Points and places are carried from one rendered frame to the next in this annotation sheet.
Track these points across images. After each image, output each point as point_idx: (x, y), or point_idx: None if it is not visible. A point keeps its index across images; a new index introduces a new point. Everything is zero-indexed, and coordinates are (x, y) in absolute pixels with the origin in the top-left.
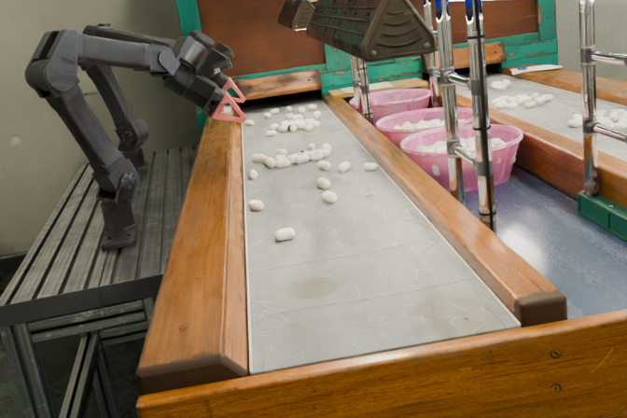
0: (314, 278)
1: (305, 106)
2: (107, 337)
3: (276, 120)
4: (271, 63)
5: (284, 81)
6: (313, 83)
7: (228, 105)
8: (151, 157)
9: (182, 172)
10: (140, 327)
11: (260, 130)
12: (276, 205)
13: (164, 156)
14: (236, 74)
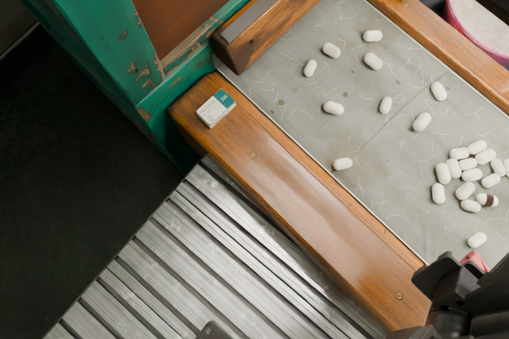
0: None
1: (327, 11)
2: None
3: (367, 123)
4: None
5: None
6: None
7: (226, 99)
8: (167, 274)
9: (305, 318)
10: None
11: (402, 195)
12: None
13: (192, 262)
14: (204, 18)
